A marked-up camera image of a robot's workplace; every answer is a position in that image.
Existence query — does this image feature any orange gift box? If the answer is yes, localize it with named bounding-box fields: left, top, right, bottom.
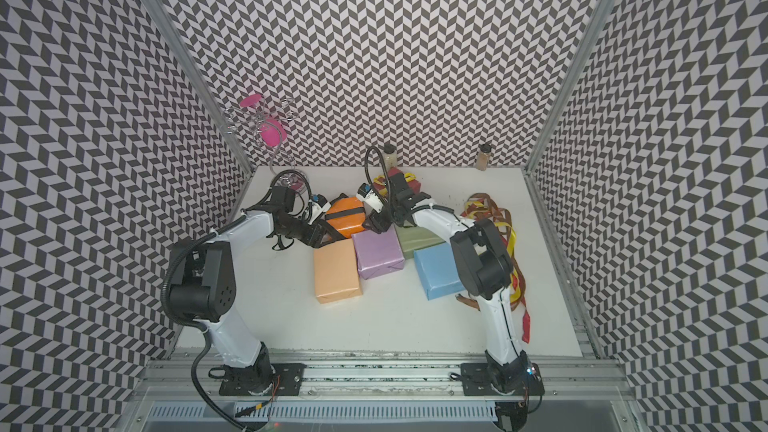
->
left=325, top=210, right=367, bottom=238

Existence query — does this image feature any black printed ribbon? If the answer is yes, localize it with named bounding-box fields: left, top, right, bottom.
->
left=325, top=196, right=365, bottom=221

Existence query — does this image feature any purple gift box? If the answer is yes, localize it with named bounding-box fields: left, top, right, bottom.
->
left=351, top=226, right=405, bottom=280

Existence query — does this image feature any peach gift box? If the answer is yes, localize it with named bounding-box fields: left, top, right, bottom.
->
left=313, top=239, right=362, bottom=304

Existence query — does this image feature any green gift box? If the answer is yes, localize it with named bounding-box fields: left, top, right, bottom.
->
left=395, top=226, right=444, bottom=259

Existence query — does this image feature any blue gift box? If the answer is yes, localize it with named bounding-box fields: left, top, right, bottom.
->
left=414, top=243, right=465, bottom=300

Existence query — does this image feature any brown ribbon of purple box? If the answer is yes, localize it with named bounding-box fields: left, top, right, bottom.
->
left=455, top=206, right=529, bottom=313

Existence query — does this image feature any yellow ribbon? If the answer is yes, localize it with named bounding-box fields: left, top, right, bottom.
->
left=373, top=173, right=416, bottom=190
left=464, top=200, right=522, bottom=301

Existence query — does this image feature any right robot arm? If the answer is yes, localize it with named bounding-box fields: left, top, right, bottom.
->
left=357, top=173, right=538, bottom=395

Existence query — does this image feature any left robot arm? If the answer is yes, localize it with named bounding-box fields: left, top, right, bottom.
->
left=161, top=185, right=343, bottom=396

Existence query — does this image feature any maroon gift box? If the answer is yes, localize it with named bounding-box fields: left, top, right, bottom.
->
left=373, top=167, right=421, bottom=196

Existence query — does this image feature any yellow ribbon on maroon box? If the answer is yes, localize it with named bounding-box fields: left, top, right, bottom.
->
left=373, top=173, right=416, bottom=190

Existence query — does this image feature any white spice shaker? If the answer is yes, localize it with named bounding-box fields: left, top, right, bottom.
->
left=383, top=143, right=398, bottom=171

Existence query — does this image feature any brown spice shaker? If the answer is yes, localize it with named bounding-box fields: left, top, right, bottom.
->
left=475, top=143, right=492, bottom=171

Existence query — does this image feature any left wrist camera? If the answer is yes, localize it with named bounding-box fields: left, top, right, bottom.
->
left=308, top=194, right=331, bottom=224

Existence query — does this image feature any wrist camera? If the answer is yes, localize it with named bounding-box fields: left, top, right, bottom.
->
left=356, top=183, right=384, bottom=213
left=308, top=194, right=331, bottom=224

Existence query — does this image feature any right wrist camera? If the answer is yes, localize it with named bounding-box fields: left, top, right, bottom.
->
left=356, top=183, right=384, bottom=213

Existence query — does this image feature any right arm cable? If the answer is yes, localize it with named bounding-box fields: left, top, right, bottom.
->
left=363, top=145, right=395, bottom=217

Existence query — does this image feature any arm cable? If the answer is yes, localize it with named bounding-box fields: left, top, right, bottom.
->
left=363, top=145, right=395, bottom=217
left=269, top=169, right=314, bottom=217

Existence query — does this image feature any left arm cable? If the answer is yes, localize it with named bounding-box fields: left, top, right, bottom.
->
left=269, top=169, right=314, bottom=217

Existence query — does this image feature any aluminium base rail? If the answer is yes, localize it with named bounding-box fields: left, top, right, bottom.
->
left=135, top=348, right=635, bottom=401

